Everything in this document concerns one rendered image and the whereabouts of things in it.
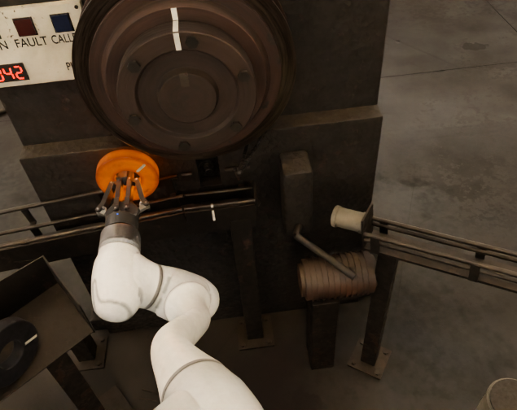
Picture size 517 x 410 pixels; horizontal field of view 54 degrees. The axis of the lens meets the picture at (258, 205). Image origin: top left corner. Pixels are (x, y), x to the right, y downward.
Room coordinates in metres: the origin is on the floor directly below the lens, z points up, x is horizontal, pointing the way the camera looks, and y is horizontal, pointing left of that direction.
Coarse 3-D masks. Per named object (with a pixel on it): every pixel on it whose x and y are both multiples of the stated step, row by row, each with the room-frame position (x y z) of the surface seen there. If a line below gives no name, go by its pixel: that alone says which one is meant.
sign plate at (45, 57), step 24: (72, 0) 1.10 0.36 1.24; (0, 24) 1.09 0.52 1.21; (48, 24) 1.09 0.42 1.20; (72, 24) 1.09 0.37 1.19; (0, 48) 1.08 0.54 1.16; (24, 48) 1.09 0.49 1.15; (48, 48) 1.09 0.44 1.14; (24, 72) 1.08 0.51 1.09; (48, 72) 1.09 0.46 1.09; (72, 72) 1.09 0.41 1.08
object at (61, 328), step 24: (48, 264) 0.81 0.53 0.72; (0, 288) 0.77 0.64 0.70; (24, 288) 0.80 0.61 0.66; (48, 288) 0.82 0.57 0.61; (0, 312) 0.75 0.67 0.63; (24, 312) 0.76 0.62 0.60; (48, 312) 0.75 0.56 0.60; (72, 312) 0.74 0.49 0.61; (48, 336) 0.68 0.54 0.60; (72, 336) 0.67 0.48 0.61; (0, 360) 0.63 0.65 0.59; (48, 360) 0.62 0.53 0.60; (72, 384) 0.67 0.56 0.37; (96, 408) 0.68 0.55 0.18; (120, 408) 0.75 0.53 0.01
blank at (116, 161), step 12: (108, 156) 0.99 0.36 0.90; (120, 156) 0.98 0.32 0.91; (132, 156) 0.98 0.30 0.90; (144, 156) 1.00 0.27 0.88; (108, 168) 0.97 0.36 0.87; (120, 168) 0.97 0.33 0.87; (132, 168) 0.98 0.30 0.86; (144, 168) 0.98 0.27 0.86; (156, 168) 0.99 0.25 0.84; (96, 180) 0.97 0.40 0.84; (108, 180) 0.97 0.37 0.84; (144, 180) 0.98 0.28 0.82; (156, 180) 0.98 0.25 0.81; (144, 192) 0.98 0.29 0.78
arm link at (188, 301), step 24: (168, 288) 0.65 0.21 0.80; (192, 288) 0.64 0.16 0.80; (216, 288) 0.70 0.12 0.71; (168, 312) 0.60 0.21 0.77; (192, 312) 0.53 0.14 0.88; (168, 336) 0.41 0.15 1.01; (192, 336) 0.45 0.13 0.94; (168, 360) 0.35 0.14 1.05; (192, 360) 0.33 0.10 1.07; (216, 360) 0.33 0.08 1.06; (168, 384) 0.30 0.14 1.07
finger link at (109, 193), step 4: (108, 184) 0.94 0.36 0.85; (112, 184) 0.94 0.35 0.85; (108, 188) 0.93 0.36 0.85; (108, 192) 0.91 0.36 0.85; (112, 192) 0.92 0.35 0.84; (104, 196) 0.90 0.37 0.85; (108, 196) 0.90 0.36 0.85; (112, 196) 0.92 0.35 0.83; (104, 200) 0.89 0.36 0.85; (108, 200) 0.89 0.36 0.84; (100, 204) 0.87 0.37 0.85; (104, 204) 0.87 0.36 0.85; (108, 204) 0.89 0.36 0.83; (96, 208) 0.86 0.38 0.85; (100, 208) 0.86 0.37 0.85; (100, 216) 0.86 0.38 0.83
